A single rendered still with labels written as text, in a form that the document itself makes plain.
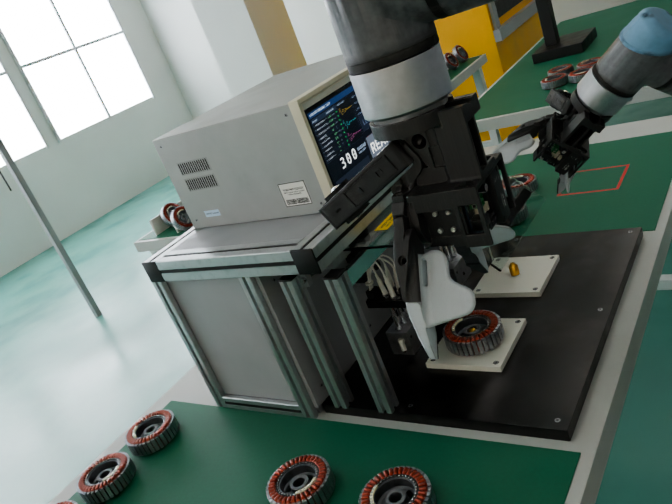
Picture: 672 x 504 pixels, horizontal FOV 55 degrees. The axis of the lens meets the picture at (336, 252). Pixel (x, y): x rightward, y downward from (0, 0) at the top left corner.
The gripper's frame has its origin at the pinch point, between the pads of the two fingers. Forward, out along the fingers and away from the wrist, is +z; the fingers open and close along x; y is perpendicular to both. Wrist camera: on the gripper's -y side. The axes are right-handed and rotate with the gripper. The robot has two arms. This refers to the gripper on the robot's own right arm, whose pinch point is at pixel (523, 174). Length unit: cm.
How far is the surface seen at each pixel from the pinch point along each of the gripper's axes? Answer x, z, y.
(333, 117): -35.9, 3.0, 3.8
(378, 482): -9, 22, 55
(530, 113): 42, 69, -129
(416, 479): -5, 17, 54
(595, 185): 38, 28, -46
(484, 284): 9.5, 29.6, 1.6
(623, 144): 49, 29, -71
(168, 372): -53, 251, -56
